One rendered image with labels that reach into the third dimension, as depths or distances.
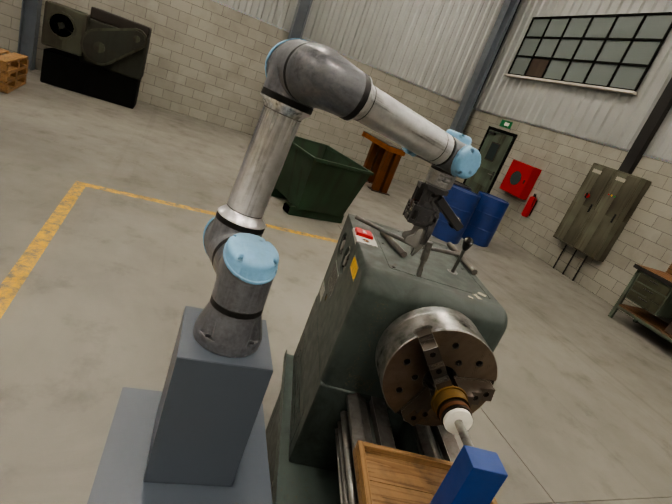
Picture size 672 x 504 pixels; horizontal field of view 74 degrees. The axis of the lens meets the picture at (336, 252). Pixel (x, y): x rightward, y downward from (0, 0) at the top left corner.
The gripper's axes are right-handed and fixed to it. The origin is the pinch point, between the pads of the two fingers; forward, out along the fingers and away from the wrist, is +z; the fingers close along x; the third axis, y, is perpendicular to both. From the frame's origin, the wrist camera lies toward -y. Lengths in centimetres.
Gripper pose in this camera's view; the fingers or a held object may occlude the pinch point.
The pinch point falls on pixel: (415, 251)
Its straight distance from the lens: 132.9
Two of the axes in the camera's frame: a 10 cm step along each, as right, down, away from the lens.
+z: -3.4, 8.8, 3.3
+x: 0.6, 3.7, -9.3
